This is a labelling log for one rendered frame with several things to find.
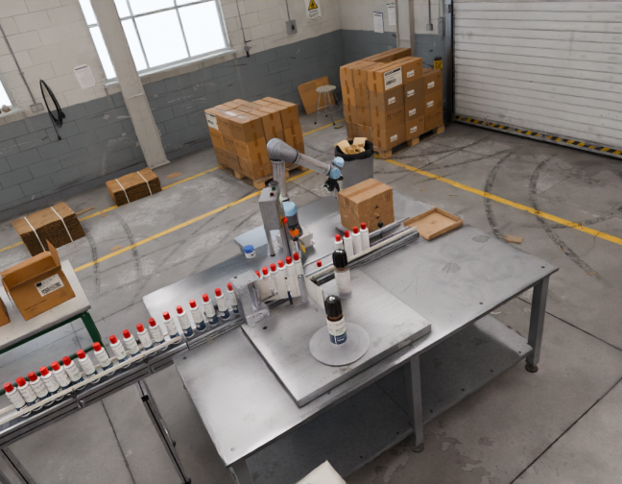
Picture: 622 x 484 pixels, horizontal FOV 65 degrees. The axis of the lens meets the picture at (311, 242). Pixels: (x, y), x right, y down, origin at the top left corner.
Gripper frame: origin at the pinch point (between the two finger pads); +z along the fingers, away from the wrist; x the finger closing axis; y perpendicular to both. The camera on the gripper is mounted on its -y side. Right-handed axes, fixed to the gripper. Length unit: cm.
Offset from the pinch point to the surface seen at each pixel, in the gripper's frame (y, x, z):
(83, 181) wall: -7, -401, 303
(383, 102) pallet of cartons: -259, -96, 82
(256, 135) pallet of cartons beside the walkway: -132, -187, 134
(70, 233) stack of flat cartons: 82, -276, 239
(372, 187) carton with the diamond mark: 1.8, 31.0, -31.6
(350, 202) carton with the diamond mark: 22.7, 28.0, -28.8
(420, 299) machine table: 62, 105, -39
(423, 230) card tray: -3, 76, -22
